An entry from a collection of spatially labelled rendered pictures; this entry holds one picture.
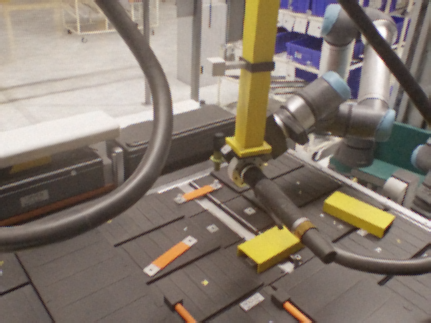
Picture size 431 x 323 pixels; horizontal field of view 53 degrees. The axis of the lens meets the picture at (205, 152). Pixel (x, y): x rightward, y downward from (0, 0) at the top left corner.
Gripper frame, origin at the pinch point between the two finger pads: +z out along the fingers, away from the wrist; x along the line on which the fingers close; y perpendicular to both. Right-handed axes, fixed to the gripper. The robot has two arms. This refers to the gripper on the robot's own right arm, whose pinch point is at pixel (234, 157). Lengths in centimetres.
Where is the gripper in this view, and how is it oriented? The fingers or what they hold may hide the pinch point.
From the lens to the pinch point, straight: 108.5
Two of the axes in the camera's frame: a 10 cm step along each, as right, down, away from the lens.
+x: -4.2, -6.9, -5.9
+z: -8.2, 5.7, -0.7
